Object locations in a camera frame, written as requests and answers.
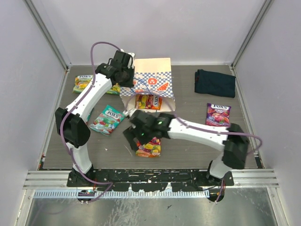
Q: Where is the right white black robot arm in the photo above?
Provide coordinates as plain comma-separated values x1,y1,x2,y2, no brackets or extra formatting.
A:
123,109,249,186

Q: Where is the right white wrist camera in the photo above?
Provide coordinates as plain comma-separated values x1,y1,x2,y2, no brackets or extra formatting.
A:
123,108,137,119

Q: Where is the purple berries candy bag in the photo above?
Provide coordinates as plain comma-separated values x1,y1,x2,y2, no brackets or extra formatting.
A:
205,103,231,127

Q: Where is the slotted grey cable duct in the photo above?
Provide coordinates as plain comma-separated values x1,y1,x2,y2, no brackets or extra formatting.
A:
33,189,210,199

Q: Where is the orange fox's candy bag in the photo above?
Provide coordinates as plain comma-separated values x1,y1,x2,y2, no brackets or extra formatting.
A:
135,137,161,158
135,94,162,110

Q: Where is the dark navy folded cloth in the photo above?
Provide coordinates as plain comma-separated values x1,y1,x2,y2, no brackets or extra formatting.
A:
194,69,236,98

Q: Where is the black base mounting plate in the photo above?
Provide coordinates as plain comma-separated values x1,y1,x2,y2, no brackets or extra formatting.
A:
67,169,221,192

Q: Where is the green Fox's spring tea candy bag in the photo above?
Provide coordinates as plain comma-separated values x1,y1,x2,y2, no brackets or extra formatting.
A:
73,75,93,93

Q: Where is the blue checkered paper bag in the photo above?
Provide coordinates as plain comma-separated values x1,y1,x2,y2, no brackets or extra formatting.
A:
120,58,176,112

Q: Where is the aluminium front rail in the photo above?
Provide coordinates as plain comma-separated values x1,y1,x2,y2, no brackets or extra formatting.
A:
23,169,279,189

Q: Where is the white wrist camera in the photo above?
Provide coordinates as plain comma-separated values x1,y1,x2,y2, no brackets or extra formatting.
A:
120,48,135,69
123,108,137,119

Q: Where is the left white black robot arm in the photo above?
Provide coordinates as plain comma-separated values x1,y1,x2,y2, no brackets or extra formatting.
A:
55,49,135,186

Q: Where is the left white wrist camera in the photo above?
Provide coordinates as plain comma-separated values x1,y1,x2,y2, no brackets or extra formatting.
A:
120,48,135,69

